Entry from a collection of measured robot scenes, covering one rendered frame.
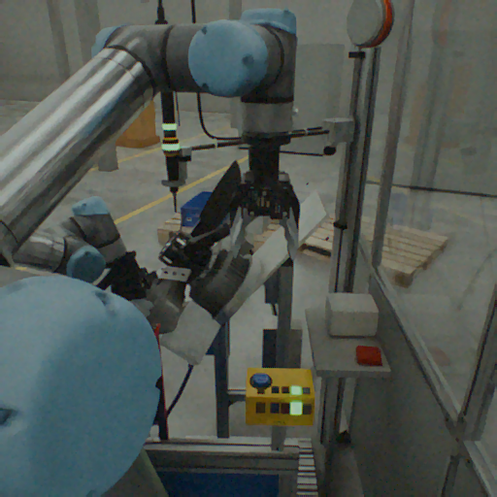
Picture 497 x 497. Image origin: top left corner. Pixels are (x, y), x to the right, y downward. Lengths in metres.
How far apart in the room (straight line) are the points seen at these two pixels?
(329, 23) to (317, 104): 5.48
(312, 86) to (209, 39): 7.80
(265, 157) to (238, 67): 0.16
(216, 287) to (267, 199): 0.73
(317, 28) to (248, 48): 13.10
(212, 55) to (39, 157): 0.20
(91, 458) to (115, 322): 0.07
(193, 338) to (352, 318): 0.57
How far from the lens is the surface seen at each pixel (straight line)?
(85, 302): 0.24
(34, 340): 0.23
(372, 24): 1.55
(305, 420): 1.08
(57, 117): 0.45
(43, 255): 0.88
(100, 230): 1.05
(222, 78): 0.48
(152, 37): 0.55
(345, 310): 1.54
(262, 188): 0.61
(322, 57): 8.21
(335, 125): 1.49
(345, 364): 1.47
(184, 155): 1.20
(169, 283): 1.30
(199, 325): 1.35
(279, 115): 0.60
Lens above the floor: 1.78
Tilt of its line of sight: 24 degrees down
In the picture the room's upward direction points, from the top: straight up
